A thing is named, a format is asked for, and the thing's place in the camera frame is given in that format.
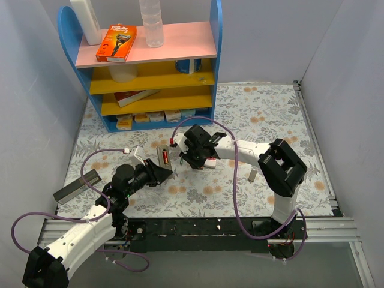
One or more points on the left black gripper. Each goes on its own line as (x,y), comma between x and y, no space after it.
(152,171)

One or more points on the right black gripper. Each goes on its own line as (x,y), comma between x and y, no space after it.
(189,156)

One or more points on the grey white remote control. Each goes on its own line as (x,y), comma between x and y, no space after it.
(160,149)

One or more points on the red orange battery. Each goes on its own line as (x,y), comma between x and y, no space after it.
(165,157)

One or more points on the grey battery cover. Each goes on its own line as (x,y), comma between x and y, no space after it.
(252,175)

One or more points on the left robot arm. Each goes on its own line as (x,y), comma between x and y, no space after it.
(55,264)

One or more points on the red white remote control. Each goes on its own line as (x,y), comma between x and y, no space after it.
(210,163)

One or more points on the white remote with screen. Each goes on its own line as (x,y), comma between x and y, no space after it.
(251,138)

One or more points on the floral table mat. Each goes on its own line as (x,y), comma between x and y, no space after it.
(267,111)

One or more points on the yellow sponge pack left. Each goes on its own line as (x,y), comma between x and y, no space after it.
(124,122)

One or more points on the black flat bar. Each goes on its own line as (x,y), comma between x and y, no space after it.
(76,187)

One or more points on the blue white carton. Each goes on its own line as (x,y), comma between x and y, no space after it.
(188,66)

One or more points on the blue shelf unit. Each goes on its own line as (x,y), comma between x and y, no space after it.
(156,68)

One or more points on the white cup on shelf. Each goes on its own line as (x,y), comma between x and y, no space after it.
(123,73)

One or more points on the orange razor box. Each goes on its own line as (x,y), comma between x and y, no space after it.
(116,44)

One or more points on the clear plastic water bottle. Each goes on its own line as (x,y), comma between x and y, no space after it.
(152,22)

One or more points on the white bottle on shelf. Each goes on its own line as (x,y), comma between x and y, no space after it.
(86,16)

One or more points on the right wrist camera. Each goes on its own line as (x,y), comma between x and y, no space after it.
(178,140)

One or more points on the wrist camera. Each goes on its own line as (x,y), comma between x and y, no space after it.
(178,140)
(134,155)

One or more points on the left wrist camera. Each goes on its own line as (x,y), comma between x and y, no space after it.
(134,155)

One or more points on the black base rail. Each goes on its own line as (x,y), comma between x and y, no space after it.
(190,234)

